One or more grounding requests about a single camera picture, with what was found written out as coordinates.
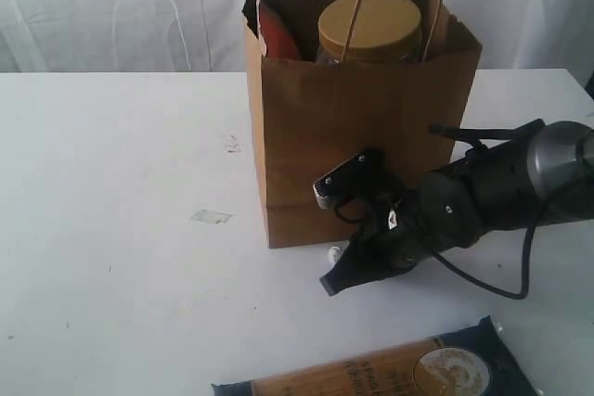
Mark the brown paper bag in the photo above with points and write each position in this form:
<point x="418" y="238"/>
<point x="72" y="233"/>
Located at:
<point x="309" y="117"/>

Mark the nut jar gold lid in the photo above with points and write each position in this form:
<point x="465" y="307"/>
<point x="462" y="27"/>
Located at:
<point x="383" y="31"/>

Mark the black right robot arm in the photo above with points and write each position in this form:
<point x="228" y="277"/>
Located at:
<point x="534" y="175"/>

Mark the clear tape scrap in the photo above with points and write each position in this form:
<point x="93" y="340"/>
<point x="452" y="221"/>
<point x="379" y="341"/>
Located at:
<point x="210" y="217"/>

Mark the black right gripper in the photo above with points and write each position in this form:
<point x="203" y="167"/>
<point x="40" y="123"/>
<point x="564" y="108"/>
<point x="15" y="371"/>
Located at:
<point x="403" y="226"/>

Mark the spaghetti packet dark blue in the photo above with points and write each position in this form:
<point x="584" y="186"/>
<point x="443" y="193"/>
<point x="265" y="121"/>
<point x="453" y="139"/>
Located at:
<point x="469" y="361"/>

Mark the brown red paper pouch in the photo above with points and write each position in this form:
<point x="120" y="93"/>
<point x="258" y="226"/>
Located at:
<point x="274" y="37"/>

